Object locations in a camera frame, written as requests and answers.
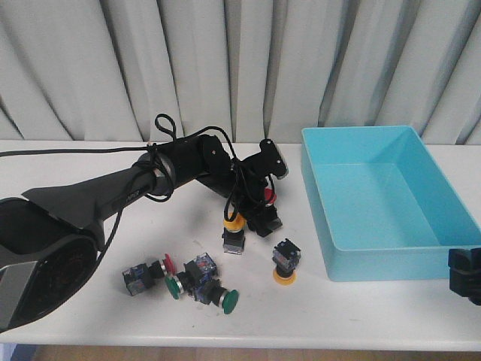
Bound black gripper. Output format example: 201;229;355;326
197;160;283;237
448;247;480;305

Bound yellow mushroom push button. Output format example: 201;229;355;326
222;214;247;255

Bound red push button sideways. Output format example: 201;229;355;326
122;253;177;296

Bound red mushroom push button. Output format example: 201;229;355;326
264;187;277;207

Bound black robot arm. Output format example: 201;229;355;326
1;134;288;331

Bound light blue plastic box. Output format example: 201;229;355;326
301;126;480;281

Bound upside-down yellow push button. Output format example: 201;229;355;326
272;238;301;286

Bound green mushroom push button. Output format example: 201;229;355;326
165;253;218;301

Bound grey pleated curtain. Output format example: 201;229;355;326
1;1;480;145

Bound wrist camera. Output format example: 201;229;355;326
242;138;289;180

